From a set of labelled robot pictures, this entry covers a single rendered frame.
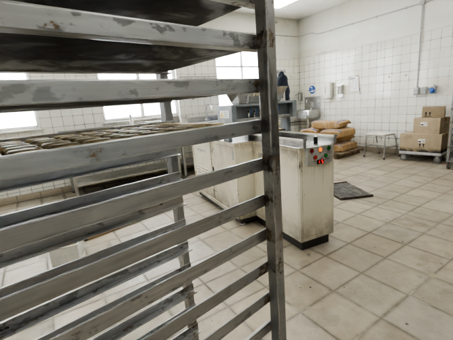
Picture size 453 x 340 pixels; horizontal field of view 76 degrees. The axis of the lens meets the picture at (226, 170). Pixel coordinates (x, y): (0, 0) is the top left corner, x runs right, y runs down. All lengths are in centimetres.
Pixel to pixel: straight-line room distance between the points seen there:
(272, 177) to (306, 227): 173
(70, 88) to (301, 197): 198
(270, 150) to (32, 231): 47
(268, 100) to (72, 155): 40
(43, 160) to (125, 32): 22
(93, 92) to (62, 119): 475
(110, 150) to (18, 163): 12
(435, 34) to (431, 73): 61
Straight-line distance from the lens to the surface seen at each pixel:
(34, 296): 51
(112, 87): 48
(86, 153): 47
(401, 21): 644
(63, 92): 46
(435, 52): 613
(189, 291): 122
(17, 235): 47
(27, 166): 45
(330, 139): 236
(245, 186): 278
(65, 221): 48
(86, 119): 526
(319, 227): 247
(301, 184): 224
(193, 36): 57
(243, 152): 270
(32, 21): 47
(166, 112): 101
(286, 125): 309
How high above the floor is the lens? 120
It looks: 13 degrees down
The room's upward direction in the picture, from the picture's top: 5 degrees counter-clockwise
